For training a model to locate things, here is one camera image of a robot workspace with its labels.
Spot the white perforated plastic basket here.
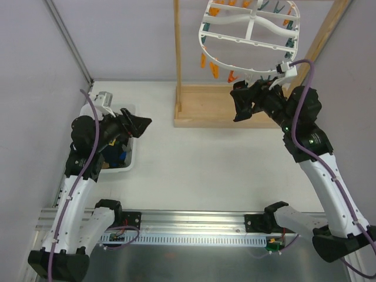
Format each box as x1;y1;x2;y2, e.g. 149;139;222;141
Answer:
79;103;139;174

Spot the pile of dark socks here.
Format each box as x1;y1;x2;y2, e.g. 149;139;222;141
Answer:
101;139;129;169

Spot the white plastic clip hanger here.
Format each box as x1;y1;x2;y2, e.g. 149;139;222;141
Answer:
199;1;301;75

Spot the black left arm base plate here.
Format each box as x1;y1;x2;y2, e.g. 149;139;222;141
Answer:
120;210;142;230

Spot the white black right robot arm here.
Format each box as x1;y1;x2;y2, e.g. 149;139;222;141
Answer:
230;80;375;263

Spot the aluminium mounting rail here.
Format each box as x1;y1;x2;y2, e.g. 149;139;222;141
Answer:
35;207;327;234

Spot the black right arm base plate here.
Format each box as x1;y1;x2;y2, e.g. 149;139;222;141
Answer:
244;214;294;234

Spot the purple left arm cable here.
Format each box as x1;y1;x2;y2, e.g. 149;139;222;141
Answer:
47;89;140;280

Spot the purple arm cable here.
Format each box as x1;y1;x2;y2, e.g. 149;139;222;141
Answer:
47;89;140;280
291;59;376;280

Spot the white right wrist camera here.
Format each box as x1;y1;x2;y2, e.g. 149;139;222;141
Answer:
268;61;297;90

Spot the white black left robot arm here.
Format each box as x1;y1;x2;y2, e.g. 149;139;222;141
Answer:
28;108;152;281

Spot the white slotted cable duct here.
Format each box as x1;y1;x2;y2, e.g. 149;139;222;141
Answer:
99;233;267;247

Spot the orange clothespin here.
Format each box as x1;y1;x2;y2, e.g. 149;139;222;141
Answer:
209;62;219;79
200;52;206;69
227;70;239;83

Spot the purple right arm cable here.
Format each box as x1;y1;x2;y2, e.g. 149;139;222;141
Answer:
291;59;376;280

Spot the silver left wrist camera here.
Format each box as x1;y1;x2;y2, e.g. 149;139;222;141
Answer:
89;91;115;116

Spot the wooden hanger stand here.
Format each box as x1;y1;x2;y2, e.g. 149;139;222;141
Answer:
173;1;352;129

